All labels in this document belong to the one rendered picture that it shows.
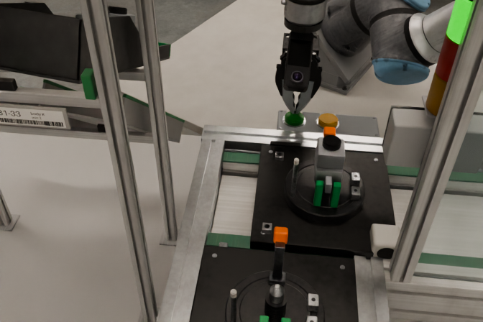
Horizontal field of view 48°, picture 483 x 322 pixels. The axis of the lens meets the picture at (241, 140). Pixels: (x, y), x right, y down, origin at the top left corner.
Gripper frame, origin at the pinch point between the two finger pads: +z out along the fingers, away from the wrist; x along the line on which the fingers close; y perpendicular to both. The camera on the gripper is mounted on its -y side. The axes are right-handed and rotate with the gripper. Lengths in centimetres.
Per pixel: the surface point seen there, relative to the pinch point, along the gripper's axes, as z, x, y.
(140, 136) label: -12.6, 24.5, -26.1
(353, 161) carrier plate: 1.7, -11.5, -12.4
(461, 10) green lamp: -41, -16, -35
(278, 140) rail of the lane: 2.6, 2.9, -6.8
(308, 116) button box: 2.6, -3.0, 1.8
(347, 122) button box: 2.7, -11.1, 0.6
